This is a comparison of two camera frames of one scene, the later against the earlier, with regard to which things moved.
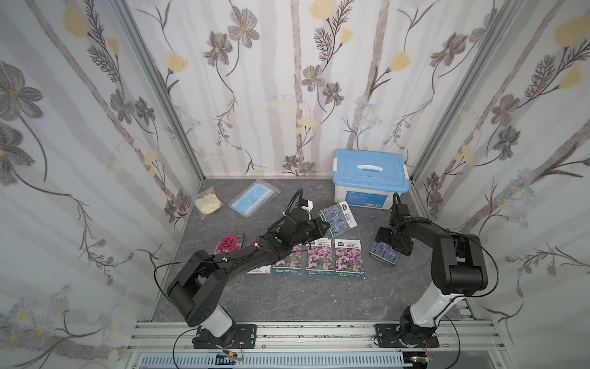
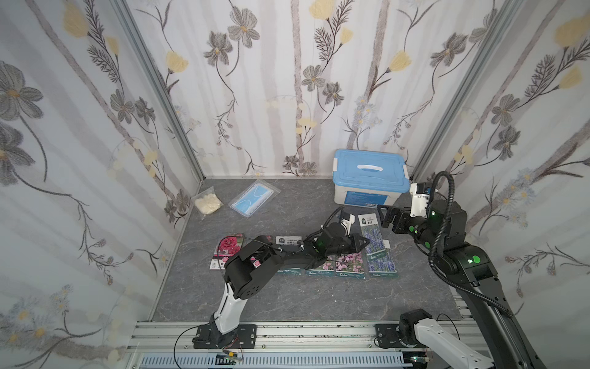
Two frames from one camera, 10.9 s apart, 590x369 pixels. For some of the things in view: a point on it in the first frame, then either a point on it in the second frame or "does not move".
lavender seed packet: [339, 218] -> [375, 250]
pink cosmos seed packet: [349, 260] does not move
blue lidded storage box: [369, 179] does not move
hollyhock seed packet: [230, 242] does not move
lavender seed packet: [385, 253] -> [383, 267]
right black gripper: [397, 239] -> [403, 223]
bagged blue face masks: [253, 197] does not move
